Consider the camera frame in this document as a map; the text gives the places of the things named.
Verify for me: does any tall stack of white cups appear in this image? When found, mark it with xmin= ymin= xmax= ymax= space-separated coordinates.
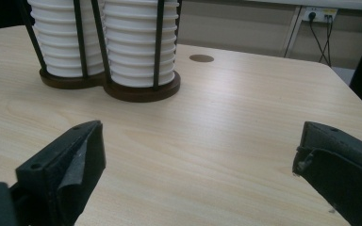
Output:
xmin=102 ymin=0 xmax=180 ymax=89

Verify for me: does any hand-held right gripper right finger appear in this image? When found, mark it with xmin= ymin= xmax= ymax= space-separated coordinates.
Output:
xmin=291 ymin=121 xmax=362 ymax=226

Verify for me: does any white wall socket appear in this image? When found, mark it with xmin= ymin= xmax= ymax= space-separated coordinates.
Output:
xmin=302 ymin=7 xmax=338 ymax=24

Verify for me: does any short stack of white cups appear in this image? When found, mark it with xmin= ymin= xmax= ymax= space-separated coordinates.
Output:
xmin=27 ymin=0 xmax=107 ymax=78

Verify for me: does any black power cable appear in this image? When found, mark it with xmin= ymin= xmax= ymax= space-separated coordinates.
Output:
xmin=319 ymin=14 xmax=335 ymax=65
xmin=307 ymin=12 xmax=332 ymax=68

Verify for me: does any dark wooden cup holder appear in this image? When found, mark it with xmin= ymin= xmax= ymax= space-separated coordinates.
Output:
xmin=18 ymin=0 xmax=183 ymax=104

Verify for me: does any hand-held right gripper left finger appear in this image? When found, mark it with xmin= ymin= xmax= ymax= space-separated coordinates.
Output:
xmin=14 ymin=120 xmax=107 ymax=226

